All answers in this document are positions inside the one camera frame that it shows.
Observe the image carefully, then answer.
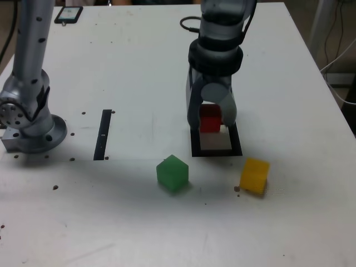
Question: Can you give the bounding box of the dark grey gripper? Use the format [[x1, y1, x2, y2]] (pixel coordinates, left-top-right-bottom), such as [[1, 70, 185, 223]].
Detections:
[[185, 68, 238, 132]]

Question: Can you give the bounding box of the red cube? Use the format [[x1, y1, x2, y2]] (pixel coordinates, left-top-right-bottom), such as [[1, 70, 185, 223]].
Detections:
[[199, 104, 223, 134]]

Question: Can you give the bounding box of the green cube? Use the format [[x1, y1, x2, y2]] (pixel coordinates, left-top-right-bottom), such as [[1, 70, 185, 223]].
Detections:
[[156, 154, 190, 195]]

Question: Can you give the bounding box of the yellow cube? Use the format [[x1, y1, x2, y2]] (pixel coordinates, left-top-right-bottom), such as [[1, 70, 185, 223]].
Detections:
[[239, 157, 271, 195]]

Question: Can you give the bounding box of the black tape square outline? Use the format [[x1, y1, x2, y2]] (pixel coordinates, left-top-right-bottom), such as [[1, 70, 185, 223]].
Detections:
[[190, 122, 243, 157]]

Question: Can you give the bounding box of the black tape strip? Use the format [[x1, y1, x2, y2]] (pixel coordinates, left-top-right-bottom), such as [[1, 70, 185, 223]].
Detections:
[[93, 109, 112, 161]]

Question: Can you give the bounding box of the black smartphone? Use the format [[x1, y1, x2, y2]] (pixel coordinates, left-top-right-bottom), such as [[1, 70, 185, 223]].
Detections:
[[53, 6, 84, 26]]

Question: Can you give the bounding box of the white background cable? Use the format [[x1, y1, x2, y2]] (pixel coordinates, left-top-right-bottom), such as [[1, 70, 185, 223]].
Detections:
[[319, 36, 356, 106]]

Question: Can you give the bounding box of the white metal post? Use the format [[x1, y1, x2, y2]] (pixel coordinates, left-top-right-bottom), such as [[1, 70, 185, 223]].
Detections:
[[306, 0, 334, 65]]

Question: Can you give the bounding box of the white wall duct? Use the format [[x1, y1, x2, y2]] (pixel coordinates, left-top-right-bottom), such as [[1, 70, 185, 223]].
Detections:
[[322, 72, 356, 86]]

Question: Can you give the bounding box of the thin black background cable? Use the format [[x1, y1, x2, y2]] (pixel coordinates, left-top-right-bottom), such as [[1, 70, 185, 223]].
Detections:
[[323, 0, 345, 66]]

